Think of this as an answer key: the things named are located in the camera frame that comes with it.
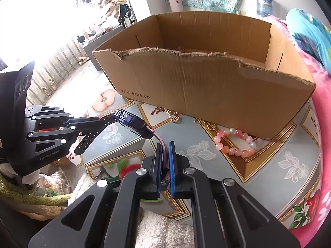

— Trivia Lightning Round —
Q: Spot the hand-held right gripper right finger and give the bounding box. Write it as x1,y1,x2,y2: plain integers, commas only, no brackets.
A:
168,142,302,248

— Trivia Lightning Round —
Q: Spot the wheelchair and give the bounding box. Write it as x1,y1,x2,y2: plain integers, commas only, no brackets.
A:
118,4,137,29

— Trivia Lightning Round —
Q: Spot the brown cardboard box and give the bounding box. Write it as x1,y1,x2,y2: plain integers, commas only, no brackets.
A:
92,11,316,141

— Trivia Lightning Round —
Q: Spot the blue water jug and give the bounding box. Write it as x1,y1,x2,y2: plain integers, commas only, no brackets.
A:
256,0,274,18

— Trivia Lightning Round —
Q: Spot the grey low table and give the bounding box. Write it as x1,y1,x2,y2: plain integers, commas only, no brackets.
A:
83,24,125,71

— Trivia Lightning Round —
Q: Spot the blue wristwatch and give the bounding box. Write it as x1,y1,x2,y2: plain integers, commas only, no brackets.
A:
74,109,171,186

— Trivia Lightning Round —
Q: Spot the pile of clothes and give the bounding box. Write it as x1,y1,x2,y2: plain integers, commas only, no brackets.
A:
100,0,127,18

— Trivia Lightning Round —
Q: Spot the teal floral quilt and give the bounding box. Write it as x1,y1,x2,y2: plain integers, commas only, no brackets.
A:
286,8,331,74

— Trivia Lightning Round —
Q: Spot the gold ring with chain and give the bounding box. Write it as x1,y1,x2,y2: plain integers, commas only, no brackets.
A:
195,118,219,133

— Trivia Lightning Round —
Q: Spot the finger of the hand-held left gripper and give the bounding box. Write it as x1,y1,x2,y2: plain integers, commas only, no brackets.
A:
26,126,84,156
24,105,117,130

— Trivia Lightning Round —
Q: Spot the white fuzzy towel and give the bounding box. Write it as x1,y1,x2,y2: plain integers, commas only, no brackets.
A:
71,172,194,248

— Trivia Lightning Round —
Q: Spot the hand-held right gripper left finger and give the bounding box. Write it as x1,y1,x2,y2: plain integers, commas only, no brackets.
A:
28,143,166,248

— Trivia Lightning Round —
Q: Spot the gold chain with abacus charm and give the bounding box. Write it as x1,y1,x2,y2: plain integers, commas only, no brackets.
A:
155,106,183,122

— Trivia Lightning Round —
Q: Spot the crinkled plastic bag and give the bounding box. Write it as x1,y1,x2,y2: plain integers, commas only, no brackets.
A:
39,170,73,195

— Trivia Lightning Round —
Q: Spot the pink bead bracelet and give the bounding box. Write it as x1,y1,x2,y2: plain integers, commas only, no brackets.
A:
213,127,259,158

